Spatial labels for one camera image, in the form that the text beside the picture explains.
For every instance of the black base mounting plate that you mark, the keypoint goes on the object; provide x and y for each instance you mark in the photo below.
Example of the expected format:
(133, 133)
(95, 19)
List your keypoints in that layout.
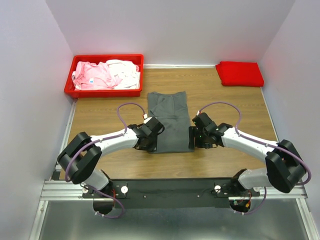
(177, 193)

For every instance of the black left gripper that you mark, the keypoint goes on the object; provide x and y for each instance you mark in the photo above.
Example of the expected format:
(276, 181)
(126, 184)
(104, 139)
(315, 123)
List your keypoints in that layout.
(152, 147)

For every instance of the white t shirt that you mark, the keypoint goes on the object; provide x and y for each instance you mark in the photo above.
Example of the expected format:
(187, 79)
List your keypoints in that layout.
(127, 73)

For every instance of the folded red t shirt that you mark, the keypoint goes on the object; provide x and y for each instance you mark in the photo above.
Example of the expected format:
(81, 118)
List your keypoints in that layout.
(239, 74)

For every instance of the pink t shirt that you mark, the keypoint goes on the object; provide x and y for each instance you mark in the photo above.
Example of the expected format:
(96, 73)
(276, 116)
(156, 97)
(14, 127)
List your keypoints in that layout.
(93, 77)

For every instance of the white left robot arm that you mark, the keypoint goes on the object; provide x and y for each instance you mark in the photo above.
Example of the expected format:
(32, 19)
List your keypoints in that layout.
(80, 157)

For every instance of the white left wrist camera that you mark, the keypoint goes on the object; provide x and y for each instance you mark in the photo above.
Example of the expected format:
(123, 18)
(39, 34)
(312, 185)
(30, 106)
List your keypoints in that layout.
(146, 118)

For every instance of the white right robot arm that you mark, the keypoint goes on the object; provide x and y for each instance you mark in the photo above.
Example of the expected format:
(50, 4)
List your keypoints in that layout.
(282, 170)

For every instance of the red plastic bin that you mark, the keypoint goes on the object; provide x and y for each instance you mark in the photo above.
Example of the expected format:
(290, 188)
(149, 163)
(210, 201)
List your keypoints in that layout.
(137, 59)

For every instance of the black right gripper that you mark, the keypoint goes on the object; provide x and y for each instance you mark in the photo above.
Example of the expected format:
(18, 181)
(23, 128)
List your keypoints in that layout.
(193, 131)

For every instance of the aluminium frame rail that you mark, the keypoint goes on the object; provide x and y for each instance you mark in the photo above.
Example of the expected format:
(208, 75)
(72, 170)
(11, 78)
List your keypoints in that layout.
(66, 213)

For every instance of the dark grey t shirt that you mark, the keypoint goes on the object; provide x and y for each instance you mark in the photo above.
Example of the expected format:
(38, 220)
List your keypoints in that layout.
(172, 111)

